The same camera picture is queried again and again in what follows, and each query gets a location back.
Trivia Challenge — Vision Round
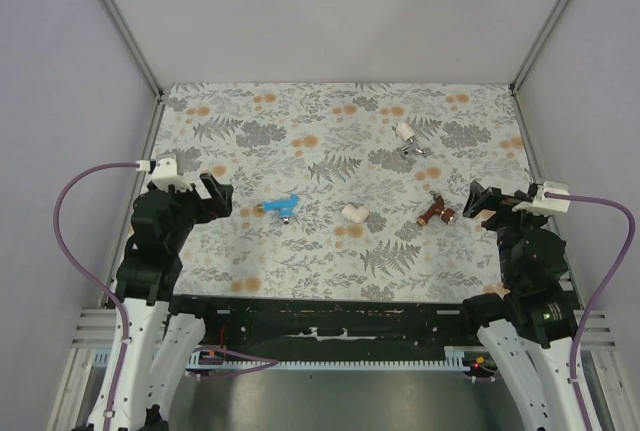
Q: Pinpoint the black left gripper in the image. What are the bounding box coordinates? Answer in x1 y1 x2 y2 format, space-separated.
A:
164 172 233 250

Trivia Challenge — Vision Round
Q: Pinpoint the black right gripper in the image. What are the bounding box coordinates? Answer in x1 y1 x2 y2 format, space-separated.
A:
462 181 546 284

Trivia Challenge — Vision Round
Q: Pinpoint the brown faucet chrome knob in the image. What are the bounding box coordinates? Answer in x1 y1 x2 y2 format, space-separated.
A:
416 194 456 227

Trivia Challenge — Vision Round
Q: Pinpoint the white pipe elbow fitting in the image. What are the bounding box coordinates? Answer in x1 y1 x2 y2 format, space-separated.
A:
341 204 370 224

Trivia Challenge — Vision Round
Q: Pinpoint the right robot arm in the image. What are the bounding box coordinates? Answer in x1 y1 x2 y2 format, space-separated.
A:
457 181 601 430

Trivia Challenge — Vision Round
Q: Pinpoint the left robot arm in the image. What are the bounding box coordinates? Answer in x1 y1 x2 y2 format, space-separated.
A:
82 170 233 430

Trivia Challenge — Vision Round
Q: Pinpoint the blue plastic faucet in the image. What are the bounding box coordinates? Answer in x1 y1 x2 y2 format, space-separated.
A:
259 194 299 225

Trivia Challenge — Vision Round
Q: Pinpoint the floral patterned table mat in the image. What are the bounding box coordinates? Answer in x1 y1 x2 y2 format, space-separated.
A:
154 83 531 303

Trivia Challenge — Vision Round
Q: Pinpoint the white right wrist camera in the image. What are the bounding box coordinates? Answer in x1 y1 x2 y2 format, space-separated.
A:
513 181 570 216

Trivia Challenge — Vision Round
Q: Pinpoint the chrome faucet white handle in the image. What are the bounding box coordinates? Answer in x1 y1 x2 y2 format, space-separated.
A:
395 121 432 158

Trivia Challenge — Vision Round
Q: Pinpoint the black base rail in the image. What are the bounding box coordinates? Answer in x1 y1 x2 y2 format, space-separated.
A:
162 295 482 362

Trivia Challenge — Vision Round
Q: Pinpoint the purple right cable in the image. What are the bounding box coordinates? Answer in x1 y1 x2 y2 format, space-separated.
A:
547 192 637 431

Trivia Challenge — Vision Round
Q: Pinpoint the white cable duct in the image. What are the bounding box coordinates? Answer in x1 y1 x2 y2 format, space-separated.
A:
185 351 472 372

